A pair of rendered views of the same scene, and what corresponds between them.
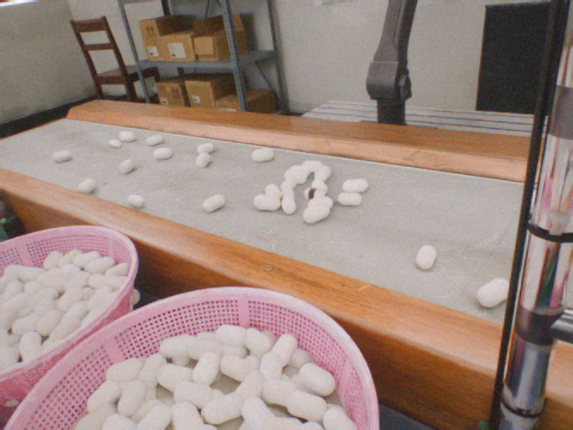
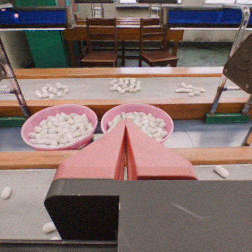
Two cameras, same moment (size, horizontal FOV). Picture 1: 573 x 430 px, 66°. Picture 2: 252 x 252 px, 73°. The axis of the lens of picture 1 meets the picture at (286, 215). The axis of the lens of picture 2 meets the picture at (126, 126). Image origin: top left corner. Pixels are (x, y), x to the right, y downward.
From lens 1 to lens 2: 76 cm
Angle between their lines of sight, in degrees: 103
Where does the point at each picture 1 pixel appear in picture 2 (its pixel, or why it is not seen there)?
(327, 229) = not seen: hidden behind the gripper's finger
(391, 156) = not seen: outside the picture
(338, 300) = (36, 154)
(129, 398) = (81, 126)
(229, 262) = not seen: hidden behind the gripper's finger
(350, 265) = (40, 181)
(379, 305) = (23, 157)
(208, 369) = (68, 135)
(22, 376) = (107, 118)
